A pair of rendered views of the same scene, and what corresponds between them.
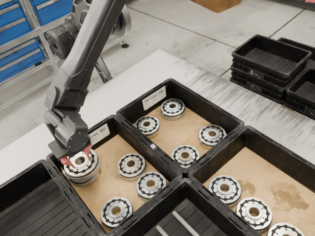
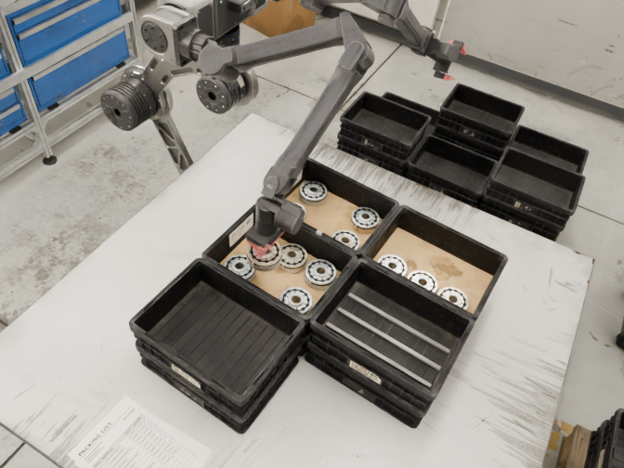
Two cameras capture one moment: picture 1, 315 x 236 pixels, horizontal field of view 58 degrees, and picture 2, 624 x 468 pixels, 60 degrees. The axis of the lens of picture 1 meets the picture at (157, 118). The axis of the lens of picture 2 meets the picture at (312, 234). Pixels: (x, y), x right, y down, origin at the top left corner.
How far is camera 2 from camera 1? 0.92 m
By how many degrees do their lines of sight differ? 20
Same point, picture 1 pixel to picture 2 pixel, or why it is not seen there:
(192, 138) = (344, 224)
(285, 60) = (401, 125)
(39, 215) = (205, 318)
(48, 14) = (35, 47)
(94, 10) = (319, 111)
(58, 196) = (218, 297)
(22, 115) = not seen: outside the picture
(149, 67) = (247, 139)
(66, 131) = (291, 216)
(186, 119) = (330, 203)
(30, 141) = (122, 247)
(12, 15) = not seen: outside the picture
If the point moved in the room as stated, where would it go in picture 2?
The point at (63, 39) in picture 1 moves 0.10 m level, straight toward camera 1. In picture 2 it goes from (135, 103) to (148, 116)
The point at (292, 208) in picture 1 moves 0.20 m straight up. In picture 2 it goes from (449, 276) to (468, 237)
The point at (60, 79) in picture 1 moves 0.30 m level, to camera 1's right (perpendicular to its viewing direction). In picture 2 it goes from (281, 170) to (383, 147)
